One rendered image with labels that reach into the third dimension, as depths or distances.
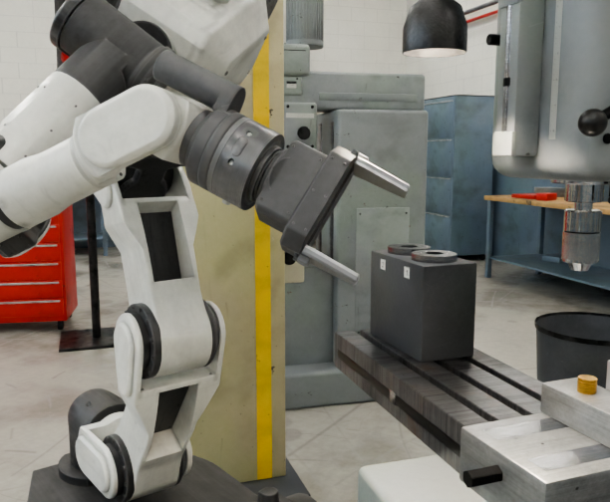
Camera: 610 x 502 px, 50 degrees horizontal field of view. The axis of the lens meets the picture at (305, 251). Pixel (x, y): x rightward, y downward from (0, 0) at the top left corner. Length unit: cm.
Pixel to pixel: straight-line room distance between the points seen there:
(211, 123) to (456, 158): 754
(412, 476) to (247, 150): 59
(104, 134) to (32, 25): 918
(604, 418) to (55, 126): 74
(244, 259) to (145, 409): 132
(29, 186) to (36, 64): 904
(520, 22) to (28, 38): 919
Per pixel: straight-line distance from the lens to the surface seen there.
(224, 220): 250
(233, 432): 272
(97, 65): 93
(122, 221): 126
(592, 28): 84
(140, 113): 69
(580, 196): 93
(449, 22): 77
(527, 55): 87
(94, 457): 153
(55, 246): 522
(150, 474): 148
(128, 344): 124
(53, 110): 90
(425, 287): 126
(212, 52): 105
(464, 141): 823
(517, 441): 82
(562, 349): 284
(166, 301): 125
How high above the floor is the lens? 135
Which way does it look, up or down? 9 degrees down
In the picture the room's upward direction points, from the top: straight up
